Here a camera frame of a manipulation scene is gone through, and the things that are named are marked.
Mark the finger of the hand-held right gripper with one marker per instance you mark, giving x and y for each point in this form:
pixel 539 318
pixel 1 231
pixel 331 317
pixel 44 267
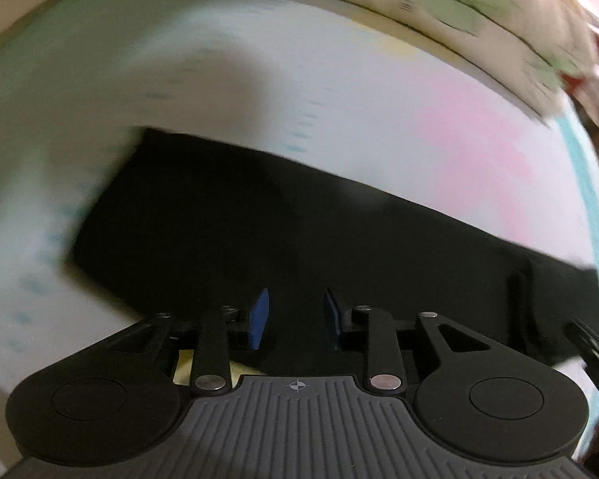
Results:
pixel 591 347

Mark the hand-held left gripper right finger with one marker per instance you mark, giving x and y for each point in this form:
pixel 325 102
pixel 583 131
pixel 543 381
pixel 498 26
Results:
pixel 332 319

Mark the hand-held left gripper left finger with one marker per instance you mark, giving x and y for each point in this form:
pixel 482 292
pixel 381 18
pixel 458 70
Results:
pixel 259 319

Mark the black pants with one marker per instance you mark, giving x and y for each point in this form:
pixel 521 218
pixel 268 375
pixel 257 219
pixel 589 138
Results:
pixel 279 219

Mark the pastel printed bed sheet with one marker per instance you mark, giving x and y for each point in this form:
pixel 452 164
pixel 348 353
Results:
pixel 229 75

